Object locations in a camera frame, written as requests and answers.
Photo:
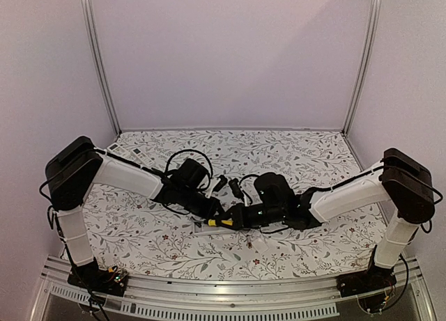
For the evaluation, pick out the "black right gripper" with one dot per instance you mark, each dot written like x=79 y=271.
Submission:
x=238 y=218

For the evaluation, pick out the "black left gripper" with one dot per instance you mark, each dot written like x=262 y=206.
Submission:
x=214 y=207

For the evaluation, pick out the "yellow handled screwdriver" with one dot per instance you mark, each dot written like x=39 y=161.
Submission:
x=218 y=223

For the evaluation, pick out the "white battery cover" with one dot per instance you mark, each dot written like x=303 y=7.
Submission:
x=260 y=246

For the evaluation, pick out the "white remote control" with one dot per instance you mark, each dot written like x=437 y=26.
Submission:
x=200 y=229

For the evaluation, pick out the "long white remote with buttons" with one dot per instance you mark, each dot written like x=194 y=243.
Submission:
x=142 y=158

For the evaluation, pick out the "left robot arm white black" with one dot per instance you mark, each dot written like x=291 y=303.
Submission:
x=72 y=173

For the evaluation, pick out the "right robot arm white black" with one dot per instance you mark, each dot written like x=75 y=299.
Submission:
x=396 y=179

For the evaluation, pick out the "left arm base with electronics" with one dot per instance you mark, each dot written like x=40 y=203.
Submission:
x=110 y=281

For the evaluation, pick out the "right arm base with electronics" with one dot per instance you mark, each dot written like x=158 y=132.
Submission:
x=371 y=279

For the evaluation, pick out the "small white remote far left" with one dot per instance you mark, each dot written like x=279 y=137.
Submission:
x=117 y=149

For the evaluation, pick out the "floral patterned table mat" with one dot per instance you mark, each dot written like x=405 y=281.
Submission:
x=129 y=231

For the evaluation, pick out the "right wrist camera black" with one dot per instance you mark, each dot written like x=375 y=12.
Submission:
x=238 y=192

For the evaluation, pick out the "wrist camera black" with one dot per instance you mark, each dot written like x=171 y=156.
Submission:
x=216 y=184
x=238 y=192

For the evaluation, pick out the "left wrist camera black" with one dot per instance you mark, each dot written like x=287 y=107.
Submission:
x=216 y=184

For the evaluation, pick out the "left aluminium frame post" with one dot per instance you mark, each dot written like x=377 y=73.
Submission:
x=92 y=35

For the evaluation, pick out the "aluminium frame post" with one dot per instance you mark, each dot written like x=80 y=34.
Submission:
x=92 y=35
x=370 y=35

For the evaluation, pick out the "right aluminium frame post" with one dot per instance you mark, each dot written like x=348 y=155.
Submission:
x=370 y=35

